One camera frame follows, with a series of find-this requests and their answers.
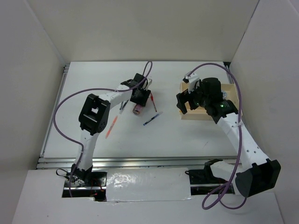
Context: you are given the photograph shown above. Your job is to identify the pink capped marker bottle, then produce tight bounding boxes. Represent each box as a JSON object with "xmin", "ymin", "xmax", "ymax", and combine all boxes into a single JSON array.
[{"xmin": 132, "ymin": 104, "xmax": 145, "ymax": 115}]

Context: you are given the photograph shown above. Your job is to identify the blue refill pen clear cap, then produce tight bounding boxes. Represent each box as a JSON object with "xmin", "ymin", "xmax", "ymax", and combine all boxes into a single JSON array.
[{"xmin": 143, "ymin": 111, "xmax": 163, "ymax": 126}]

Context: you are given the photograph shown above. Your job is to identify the blue capped gel pen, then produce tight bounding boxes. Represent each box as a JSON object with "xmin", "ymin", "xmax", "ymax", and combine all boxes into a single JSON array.
[{"xmin": 120, "ymin": 101, "xmax": 126, "ymax": 111}]

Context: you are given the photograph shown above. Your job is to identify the black gel pen clear cap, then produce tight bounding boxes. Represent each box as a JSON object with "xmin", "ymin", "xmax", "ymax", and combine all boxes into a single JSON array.
[{"xmin": 119, "ymin": 100, "xmax": 128, "ymax": 114}]

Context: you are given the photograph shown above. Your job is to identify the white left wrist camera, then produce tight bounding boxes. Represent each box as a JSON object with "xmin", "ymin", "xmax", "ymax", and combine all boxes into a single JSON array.
[{"xmin": 144, "ymin": 78, "xmax": 153, "ymax": 89}]

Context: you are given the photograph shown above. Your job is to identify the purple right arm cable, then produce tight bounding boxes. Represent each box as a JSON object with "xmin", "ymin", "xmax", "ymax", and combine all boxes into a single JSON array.
[{"xmin": 202, "ymin": 63, "xmax": 247, "ymax": 210}]

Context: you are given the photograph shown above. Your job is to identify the silver foil sheet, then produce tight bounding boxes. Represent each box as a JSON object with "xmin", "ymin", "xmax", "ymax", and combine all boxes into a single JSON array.
[{"xmin": 106, "ymin": 168, "xmax": 191, "ymax": 202}]

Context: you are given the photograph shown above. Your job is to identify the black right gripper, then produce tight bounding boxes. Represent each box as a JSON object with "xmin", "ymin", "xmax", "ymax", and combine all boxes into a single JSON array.
[{"xmin": 177, "ymin": 80, "xmax": 210, "ymax": 114}]

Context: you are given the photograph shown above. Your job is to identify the wooden compartment tray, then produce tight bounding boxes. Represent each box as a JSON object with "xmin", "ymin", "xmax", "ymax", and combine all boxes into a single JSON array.
[{"xmin": 179, "ymin": 84, "xmax": 239, "ymax": 120}]

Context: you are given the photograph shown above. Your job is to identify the aluminium frame rail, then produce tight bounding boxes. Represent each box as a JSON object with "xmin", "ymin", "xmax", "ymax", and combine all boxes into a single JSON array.
[{"xmin": 37, "ymin": 62, "xmax": 236, "ymax": 169}]

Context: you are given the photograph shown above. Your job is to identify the orange highlighter pen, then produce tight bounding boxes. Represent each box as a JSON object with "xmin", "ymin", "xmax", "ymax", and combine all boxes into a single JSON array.
[{"xmin": 105, "ymin": 116, "xmax": 118, "ymax": 139}]

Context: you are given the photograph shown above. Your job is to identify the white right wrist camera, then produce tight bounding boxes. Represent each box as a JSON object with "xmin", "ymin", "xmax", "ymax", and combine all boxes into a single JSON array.
[{"xmin": 183, "ymin": 72, "xmax": 200, "ymax": 93}]

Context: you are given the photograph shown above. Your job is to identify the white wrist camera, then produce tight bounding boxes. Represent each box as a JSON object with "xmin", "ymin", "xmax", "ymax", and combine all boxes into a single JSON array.
[
  {"xmin": 144, "ymin": 78, "xmax": 153, "ymax": 89},
  {"xmin": 183, "ymin": 72, "xmax": 200, "ymax": 93}
]

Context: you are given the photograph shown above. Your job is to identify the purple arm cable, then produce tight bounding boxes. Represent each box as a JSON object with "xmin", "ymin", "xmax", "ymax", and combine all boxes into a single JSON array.
[
  {"xmin": 53, "ymin": 61, "xmax": 153, "ymax": 198},
  {"xmin": 202, "ymin": 63, "xmax": 247, "ymax": 210}
]

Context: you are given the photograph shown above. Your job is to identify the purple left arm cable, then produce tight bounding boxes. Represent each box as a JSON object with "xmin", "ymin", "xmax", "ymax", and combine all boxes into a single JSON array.
[{"xmin": 53, "ymin": 61, "xmax": 153, "ymax": 198}]

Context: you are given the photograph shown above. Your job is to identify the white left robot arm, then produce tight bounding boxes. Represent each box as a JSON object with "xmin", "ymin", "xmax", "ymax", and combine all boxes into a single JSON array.
[{"xmin": 71, "ymin": 73, "xmax": 152, "ymax": 186}]

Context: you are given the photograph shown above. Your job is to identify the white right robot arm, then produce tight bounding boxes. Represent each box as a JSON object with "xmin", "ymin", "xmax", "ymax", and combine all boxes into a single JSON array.
[{"xmin": 176, "ymin": 74, "xmax": 281, "ymax": 198}]

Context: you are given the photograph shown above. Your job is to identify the red gel pen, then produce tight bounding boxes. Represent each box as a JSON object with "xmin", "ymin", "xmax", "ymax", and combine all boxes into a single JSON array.
[{"xmin": 150, "ymin": 93, "xmax": 157, "ymax": 112}]

